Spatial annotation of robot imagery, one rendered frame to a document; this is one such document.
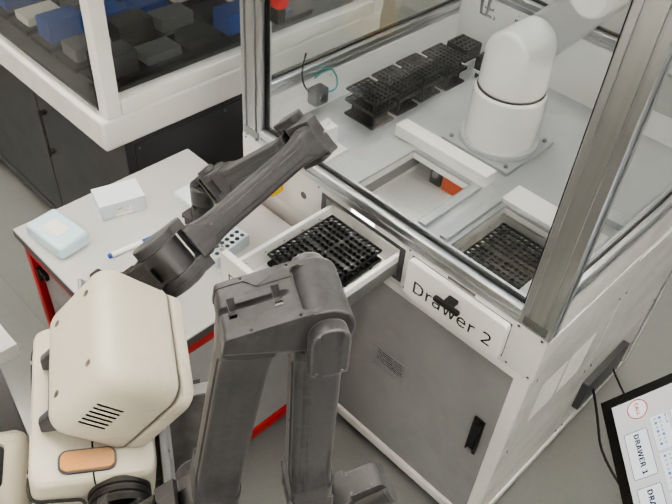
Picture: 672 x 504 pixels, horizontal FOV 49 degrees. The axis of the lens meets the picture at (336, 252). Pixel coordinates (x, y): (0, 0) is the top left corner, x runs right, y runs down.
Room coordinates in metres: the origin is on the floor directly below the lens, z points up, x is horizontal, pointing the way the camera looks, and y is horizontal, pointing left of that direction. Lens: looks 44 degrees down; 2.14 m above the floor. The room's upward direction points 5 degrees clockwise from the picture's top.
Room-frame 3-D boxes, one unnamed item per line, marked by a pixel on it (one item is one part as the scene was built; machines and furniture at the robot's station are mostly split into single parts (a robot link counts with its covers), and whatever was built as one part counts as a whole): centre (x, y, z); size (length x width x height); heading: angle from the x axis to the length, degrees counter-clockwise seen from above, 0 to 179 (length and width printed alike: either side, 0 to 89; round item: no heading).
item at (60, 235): (1.41, 0.74, 0.78); 0.15 x 0.10 x 0.04; 55
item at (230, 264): (1.15, 0.16, 0.87); 0.29 x 0.02 x 0.11; 48
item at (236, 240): (1.42, 0.31, 0.78); 0.12 x 0.08 x 0.04; 146
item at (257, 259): (1.31, 0.02, 0.86); 0.40 x 0.26 x 0.06; 138
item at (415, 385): (1.72, -0.41, 0.40); 1.03 x 0.95 x 0.80; 48
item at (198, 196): (1.39, 0.34, 0.98); 0.07 x 0.06 x 0.07; 155
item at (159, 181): (1.44, 0.45, 0.38); 0.62 x 0.58 x 0.76; 48
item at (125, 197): (1.56, 0.62, 0.79); 0.13 x 0.09 x 0.05; 123
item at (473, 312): (1.18, -0.29, 0.87); 0.29 x 0.02 x 0.11; 48
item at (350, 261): (1.30, 0.03, 0.87); 0.22 x 0.18 x 0.06; 138
